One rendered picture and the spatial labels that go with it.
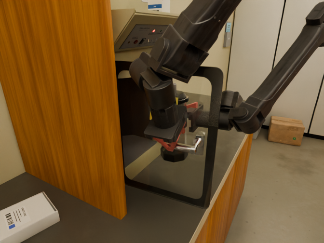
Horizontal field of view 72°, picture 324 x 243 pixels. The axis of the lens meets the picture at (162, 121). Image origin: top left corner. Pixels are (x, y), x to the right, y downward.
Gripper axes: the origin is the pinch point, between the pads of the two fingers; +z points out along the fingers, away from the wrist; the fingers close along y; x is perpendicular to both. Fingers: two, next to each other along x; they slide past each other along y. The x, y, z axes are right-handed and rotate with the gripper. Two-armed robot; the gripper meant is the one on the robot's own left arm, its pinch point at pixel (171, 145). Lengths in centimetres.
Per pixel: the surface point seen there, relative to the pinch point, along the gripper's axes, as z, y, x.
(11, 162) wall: 19, 12, -66
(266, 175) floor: 184, -118, 38
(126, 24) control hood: -23.9, -14.0, -13.6
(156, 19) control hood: -20.8, -24.5, -10.7
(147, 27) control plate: -19.7, -22.0, -12.7
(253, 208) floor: 161, -67, 29
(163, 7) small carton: -20.8, -32.8, -12.3
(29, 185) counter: 22, 16, -53
